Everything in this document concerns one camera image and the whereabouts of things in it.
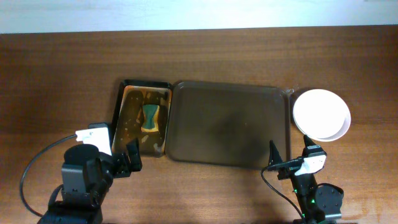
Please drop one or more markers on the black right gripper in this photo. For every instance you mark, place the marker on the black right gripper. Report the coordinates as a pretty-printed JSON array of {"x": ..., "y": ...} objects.
[{"x": 292, "y": 168}]

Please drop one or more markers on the white plate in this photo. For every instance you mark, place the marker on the white plate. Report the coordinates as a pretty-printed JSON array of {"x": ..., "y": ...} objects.
[{"x": 322, "y": 115}]

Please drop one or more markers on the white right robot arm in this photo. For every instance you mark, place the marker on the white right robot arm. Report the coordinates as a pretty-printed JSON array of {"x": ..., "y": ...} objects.
[{"x": 317, "y": 203}]

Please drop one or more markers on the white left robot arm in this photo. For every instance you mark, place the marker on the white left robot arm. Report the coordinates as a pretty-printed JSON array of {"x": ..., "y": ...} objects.
[{"x": 87, "y": 175}]

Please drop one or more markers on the yellow green sponge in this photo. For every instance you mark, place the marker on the yellow green sponge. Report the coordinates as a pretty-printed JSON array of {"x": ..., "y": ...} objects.
[{"x": 151, "y": 114}]

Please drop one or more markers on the small black soapy tray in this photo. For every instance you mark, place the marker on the small black soapy tray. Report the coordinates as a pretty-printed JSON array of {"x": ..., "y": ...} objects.
[{"x": 128, "y": 116}]

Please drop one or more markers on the large brown serving tray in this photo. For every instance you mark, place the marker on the large brown serving tray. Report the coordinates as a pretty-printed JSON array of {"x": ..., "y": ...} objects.
[{"x": 227, "y": 124}]

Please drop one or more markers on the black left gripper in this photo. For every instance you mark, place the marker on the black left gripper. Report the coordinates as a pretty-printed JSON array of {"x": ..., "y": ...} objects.
[{"x": 125, "y": 163}]

